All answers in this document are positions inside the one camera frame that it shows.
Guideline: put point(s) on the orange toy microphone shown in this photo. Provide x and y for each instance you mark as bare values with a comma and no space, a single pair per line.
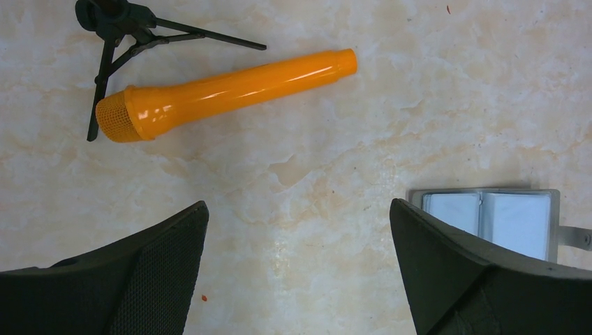
144,113

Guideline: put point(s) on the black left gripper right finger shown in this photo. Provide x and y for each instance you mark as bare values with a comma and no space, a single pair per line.
457,283

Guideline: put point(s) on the black tripod microphone stand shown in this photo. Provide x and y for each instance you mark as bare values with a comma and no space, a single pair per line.
128,29

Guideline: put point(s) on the grey leather card holder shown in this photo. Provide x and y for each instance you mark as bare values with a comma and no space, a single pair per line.
522,220

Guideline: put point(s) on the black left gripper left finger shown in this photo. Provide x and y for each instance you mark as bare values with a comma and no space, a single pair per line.
141,284

